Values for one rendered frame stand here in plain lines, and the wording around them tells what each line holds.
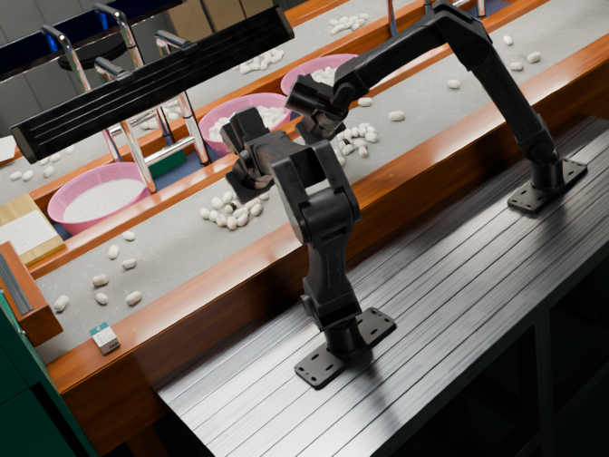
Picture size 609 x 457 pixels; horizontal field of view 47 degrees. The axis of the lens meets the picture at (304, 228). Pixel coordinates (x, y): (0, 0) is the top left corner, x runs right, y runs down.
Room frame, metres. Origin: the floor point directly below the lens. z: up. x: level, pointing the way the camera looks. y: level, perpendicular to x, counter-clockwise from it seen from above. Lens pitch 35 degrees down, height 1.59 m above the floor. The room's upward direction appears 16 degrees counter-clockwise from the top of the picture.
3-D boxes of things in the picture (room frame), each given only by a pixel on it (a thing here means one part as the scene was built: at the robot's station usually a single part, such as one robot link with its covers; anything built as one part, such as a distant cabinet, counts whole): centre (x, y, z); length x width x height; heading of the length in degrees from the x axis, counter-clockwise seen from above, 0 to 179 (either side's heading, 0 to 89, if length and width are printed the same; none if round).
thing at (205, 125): (1.78, 0.07, 0.72); 0.27 x 0.27 x 0.10
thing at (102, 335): (1.01, 0.41, 0.77); 0.06 x 0.04 x 0.02; 25
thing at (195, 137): (1.48, 0.23, 0.90); 0.20 x 0.19 x 0.45; 115
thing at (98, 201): (1.59, 0.47, 0.71); 0.22 x 0.22 x 0.06
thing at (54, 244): (1.50, 0.67, 0.77); 0.33 x 0.15 x 0.01; 25
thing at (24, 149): (1.41, 0.20, 1.08); 0.62 x 0.08 x 0.07; 115
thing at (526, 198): (1.22, -0.53, 0.71); 0.20 x 0.07 x 0.08; 120
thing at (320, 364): (0.92, -0.01, 0.71); 0.20 x 0.07 x 0.08; 120
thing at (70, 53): (1.85, 0.40, 0.90); 0.20 x 0.19 x 0.45; 115
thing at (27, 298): (1.17, 0.57, 0.83); 0.30 x 0.06 x 0.07; 25
